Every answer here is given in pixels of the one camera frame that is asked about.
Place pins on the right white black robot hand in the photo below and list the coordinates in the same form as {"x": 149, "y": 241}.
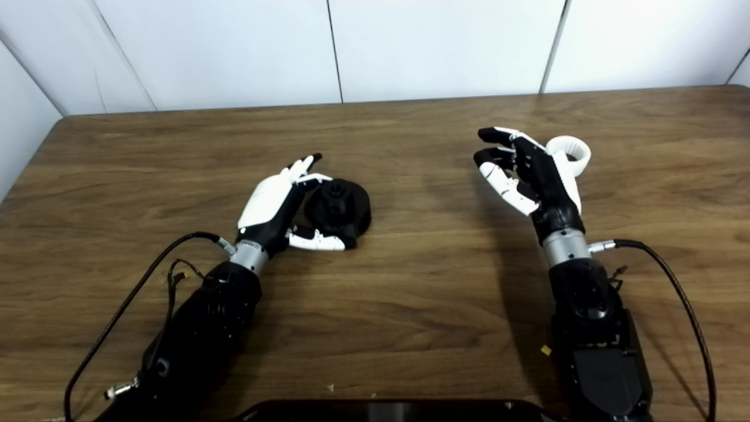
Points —
{"x": 551, "y": 187}

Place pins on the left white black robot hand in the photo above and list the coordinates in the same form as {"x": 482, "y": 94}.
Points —
{"x": 266, "y": 205}

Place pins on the round black part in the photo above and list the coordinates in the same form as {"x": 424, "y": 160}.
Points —
{"x": 343, "y": 208}

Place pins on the left forearm silver connector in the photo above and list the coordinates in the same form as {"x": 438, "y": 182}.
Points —
{"x": 122, "y": 389}

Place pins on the glossy black robot chest panel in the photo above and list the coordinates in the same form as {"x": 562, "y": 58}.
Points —
{"x": 392, "y": 412}

